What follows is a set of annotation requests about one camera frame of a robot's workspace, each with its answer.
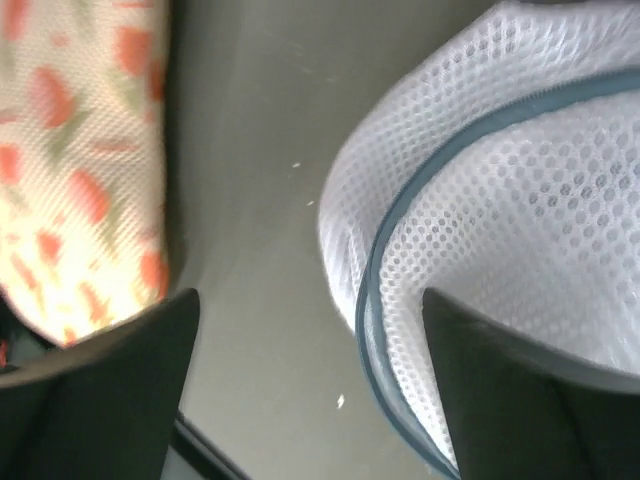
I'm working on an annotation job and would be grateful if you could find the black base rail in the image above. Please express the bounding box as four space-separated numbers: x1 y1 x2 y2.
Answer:
161 412 250 480

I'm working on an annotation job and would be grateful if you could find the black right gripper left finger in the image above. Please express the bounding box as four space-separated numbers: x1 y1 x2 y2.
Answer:
1 289 200 479

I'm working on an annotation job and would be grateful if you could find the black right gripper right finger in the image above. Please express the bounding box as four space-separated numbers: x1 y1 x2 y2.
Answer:
423 289 639 480

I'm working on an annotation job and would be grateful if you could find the floral mesh laundry bag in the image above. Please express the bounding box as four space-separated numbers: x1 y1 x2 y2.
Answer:
1 1 170 347

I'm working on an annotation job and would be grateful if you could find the white mesh laundry bag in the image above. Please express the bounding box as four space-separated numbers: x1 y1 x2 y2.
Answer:
318 1 639 479

